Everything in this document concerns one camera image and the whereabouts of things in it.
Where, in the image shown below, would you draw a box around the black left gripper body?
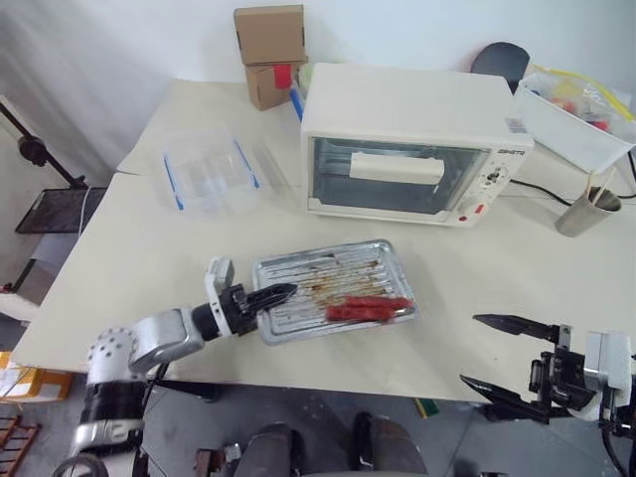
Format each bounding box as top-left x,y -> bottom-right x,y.
220,283 -> 262,337

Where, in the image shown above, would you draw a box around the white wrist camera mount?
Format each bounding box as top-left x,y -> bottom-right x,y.
570,329 -> 636,424
204,256 -> 236,340

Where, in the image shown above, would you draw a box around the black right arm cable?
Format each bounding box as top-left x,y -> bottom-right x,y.
597,387 -> 636,477

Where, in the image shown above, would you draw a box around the black stand pole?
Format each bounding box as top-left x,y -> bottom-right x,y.
0,101 -> 86,190

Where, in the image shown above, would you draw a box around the silver metal baking tray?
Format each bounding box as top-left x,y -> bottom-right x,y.
250,238 -> 419,347

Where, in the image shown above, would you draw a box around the black chair back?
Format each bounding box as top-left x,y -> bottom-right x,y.
470,41 -> 532,94

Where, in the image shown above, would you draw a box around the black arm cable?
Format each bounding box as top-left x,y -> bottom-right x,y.
597,387 -> 636,477
141,361 -> 171,399

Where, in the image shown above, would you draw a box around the grey metal cup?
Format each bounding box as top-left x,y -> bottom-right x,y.
554,186 -> 624,239

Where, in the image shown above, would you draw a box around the white toaster oven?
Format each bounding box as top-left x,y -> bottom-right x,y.
299,62 -> 536,231

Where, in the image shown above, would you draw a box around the black stand tray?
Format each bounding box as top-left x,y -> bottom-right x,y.
14,187 -> 108,236

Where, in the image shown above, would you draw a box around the clear zip bag yellow seal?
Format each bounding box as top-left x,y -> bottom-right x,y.
525,63 -> 636,131

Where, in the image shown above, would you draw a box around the black oven power cable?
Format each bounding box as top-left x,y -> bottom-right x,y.
506,177 -> 573,206

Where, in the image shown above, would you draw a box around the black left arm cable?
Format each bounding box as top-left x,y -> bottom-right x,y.
141,361 -> 171,399

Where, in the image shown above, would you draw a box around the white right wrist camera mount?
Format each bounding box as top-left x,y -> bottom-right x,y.
570,329 -> 636,424

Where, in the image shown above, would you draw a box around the blue white flat package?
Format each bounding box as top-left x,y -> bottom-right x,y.
288,81 -> 306,124

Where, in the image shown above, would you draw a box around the red-brown wooden rack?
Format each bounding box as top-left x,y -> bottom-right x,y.
0,415 -> 42,477

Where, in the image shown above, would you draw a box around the small cardboard box red tape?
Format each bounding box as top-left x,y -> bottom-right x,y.
243,61 -> 310,112

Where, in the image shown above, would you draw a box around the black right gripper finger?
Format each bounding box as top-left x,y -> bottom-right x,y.
472,313 -> 560,345
459,373 -> 570,425

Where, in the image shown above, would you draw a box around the white plastic bin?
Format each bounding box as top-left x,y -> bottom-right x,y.
512,74 -> 636,173

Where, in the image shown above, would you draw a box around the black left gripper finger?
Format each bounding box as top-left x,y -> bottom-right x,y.
247,292 -> 295,315
246,282 -> 300,305

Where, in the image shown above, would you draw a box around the large brown cardboard box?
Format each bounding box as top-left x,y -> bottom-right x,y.
234,4 -> 306,67

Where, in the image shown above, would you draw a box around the dark rounded shape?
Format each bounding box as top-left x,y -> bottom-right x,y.
244,421 -> 305,477
351,410 -> 429,477

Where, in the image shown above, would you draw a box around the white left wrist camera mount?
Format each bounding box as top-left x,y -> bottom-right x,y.
204,256 -> 236,340

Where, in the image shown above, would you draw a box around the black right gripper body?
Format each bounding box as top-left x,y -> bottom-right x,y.
528,323 -> 598,414

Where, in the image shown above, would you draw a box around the thin white cable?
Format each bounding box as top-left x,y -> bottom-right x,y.
78,186 -> 94,235

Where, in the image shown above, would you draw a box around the clear plastic container blue clips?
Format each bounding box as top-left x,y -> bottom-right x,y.
162,127 -> 263,221

